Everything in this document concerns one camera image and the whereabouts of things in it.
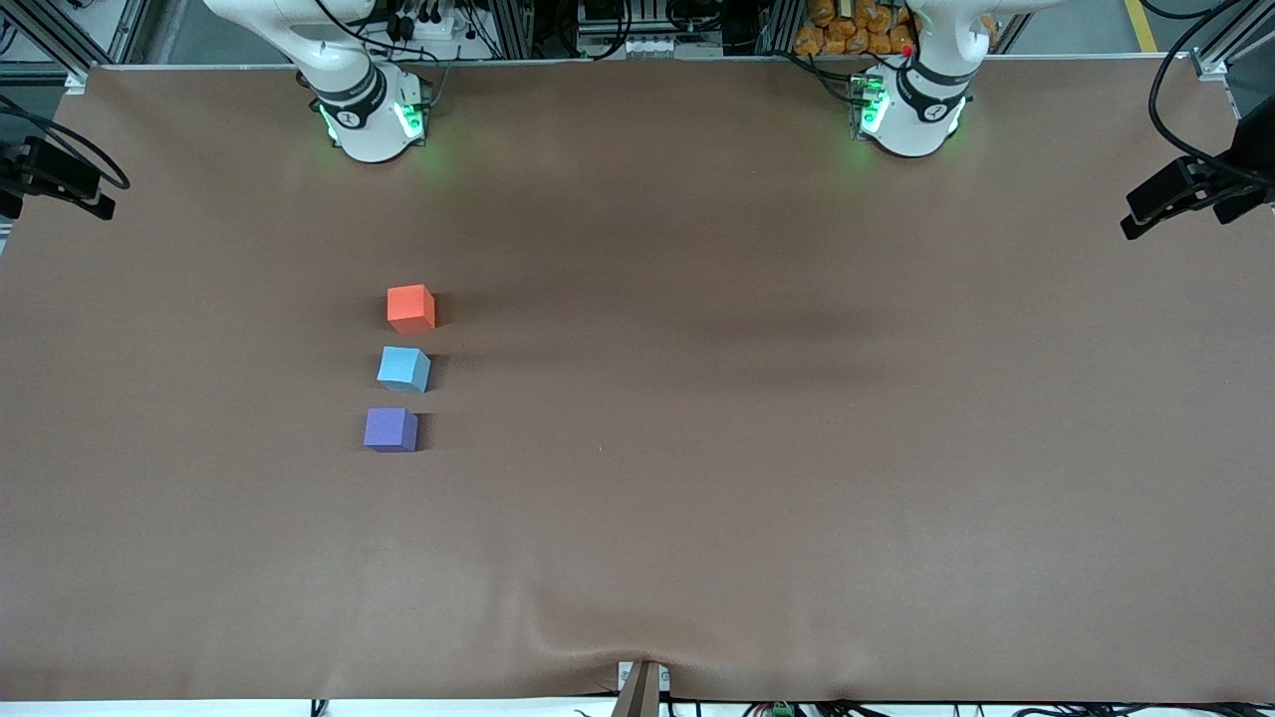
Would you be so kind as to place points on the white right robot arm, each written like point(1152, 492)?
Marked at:
point(364, 119)

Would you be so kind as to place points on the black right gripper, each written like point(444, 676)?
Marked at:
point(10, 162)

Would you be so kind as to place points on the green terminal connector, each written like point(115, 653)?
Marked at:
point(782, 710)

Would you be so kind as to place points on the brown wooden post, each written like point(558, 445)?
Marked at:
point(639, 697)

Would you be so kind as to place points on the light blue foam block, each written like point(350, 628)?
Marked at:
point(402, 368)

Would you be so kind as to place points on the purple foam block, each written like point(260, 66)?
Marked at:
point(390, 430)

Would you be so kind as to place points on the brown table cover sheet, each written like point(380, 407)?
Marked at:
point(637, 518)

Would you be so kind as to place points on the white power strip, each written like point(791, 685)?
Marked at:
point(438, 28)

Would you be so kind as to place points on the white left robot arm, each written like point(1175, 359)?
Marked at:
point(911, 119)

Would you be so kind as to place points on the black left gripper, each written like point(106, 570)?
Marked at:
point(1246, 149)

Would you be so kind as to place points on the pile of orange packets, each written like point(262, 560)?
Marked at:
point(832, 30)

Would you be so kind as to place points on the white connector block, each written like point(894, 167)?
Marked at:
point(637, 47)

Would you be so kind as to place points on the aluminium frame profile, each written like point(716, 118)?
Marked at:
point(775, 25)
point(60, 45)
point(1225, 45)
point(513, 28)

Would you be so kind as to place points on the white metal bracket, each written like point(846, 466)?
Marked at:
point(625, 673)

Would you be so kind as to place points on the orange foam block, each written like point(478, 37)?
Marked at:
point(410, 309)

